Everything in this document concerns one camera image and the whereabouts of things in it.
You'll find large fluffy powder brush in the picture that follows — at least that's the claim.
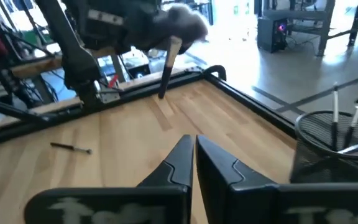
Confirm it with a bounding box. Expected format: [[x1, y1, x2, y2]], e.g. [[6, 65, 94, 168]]
[[157, 2, 210, 100]]

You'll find black pen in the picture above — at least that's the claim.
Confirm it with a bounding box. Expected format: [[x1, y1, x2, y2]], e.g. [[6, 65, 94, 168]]
[[50, 142, 93, 156]]

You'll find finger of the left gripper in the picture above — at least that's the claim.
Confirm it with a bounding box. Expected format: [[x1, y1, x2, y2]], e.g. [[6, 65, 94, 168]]
[[126, 29, 169, 52], [176, 39, 198, 55]]

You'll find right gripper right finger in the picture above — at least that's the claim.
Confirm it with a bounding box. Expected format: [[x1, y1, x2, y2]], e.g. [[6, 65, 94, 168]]
[[196, 134, 358, 224]]

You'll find black computer tower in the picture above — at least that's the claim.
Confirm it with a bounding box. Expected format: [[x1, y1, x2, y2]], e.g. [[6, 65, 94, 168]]
[[256, 17, 289, 54]]

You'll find wooden neighbouring table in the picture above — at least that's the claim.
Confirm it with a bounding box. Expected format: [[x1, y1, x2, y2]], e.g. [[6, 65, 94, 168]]
[[9, 46, 117, 80]]

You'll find grey metal background table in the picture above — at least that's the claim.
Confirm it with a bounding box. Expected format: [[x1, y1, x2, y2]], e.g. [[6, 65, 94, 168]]
[[261, 0, 358, 57]]

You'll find black mesh pen cup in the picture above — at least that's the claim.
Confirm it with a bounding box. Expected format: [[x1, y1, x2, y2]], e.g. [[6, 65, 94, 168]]
[[290, 110, 358, 184]]

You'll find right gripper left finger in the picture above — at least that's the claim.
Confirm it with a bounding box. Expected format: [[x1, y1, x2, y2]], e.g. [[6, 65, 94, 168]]
[[24, 134, 195, 224]]

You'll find black metal table frame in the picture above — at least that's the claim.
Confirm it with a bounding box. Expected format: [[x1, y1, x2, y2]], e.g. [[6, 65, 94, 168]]
[[0, 64, 298, 147]]

